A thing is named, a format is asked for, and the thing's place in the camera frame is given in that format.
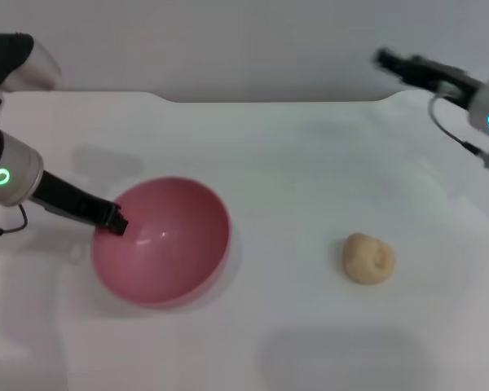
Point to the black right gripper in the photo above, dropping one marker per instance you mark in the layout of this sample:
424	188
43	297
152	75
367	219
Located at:
444	81

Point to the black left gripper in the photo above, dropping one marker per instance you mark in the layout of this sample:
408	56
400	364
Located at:
69	199

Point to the pink plastic bowl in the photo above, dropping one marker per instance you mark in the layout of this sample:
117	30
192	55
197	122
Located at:
175	252

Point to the beige egg yolk pastry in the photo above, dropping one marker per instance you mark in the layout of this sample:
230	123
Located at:
368	258

